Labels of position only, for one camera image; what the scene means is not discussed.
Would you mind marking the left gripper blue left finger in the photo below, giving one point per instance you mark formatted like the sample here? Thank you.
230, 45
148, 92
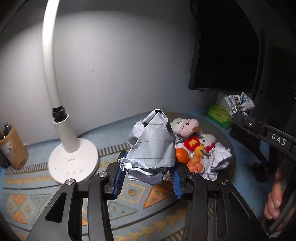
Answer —
62, 217

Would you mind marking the cork pen holder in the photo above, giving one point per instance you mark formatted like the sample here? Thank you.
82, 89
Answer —
13, 148

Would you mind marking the paper ball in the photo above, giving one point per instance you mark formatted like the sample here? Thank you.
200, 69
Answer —
218, 159

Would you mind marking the orange tangerine near lamp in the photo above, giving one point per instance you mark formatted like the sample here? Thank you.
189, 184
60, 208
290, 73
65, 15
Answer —
182, 155

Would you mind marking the patterned blue woven mat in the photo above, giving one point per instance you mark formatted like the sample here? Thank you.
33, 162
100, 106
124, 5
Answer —
136, 190

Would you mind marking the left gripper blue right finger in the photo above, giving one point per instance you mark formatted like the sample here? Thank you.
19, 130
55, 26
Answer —
233, 218

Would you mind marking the dark monitor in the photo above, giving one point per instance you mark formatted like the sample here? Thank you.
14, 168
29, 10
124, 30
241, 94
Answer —
242, 44

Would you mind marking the brown woven basket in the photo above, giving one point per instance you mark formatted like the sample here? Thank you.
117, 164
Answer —
207, 127

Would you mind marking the orange tangerine front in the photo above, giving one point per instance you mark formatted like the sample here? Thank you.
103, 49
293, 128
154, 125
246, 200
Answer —
195, 164

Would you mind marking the pastel dango plush toy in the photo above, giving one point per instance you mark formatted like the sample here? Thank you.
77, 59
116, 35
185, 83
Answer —
185, 127

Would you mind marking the white kitty fries plush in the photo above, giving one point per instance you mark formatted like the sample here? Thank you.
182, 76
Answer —
207, 141

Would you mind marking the person's right hand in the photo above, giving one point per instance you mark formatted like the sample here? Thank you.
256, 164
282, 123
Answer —
274, 199

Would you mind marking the paper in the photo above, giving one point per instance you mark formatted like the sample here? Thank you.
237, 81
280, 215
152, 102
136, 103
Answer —
152, 149

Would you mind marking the green tissue pack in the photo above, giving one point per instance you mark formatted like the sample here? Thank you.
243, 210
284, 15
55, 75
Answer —
219, 112

